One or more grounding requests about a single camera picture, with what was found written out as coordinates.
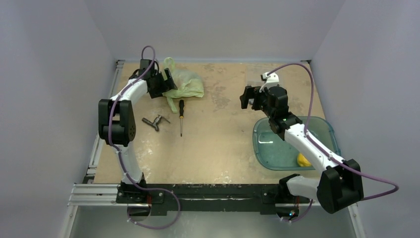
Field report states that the clear screw organizer box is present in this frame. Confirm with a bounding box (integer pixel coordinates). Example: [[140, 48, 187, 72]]
[[245, 64, 274, 86]]

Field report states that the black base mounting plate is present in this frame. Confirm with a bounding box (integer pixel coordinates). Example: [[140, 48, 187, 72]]
[[115, 183, 310, 216]]

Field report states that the grey metal tool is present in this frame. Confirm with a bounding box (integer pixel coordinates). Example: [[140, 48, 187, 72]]
[[142, 115, 170, 132]]

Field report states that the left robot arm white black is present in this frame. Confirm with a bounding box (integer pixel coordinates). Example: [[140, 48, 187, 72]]
[[98, 59, 177, 203]]

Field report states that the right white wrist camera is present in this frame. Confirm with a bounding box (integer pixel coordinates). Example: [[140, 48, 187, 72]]
[[259, 72, 279, 93]]

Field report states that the yellow fake lemon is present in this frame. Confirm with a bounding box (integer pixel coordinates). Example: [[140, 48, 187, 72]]
[[297, 153, 312, 167]]

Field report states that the light green plastic bag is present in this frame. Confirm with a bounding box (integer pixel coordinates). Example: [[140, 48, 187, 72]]
[[162, 57, 205, 114]]

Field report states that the aluminium frame rail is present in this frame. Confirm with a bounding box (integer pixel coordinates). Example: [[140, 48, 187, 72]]
[[67, 60, 152, 208]]

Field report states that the black yellow screwdriver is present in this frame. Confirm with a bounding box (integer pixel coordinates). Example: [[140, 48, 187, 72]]
[[179, 99, 185, 137]]

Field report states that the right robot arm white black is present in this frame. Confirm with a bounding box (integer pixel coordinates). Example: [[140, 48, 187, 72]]
[[240, 86, 364, 214]]

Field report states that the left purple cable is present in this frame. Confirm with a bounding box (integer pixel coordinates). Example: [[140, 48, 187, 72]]
[[107, 45, 181, 231]]

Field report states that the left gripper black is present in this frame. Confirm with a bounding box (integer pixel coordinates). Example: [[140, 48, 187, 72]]
[[150, 68, 176, 99]]

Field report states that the teal plastic container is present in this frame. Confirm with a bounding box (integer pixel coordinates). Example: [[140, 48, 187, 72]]
[[253, 116, 341, 171]]

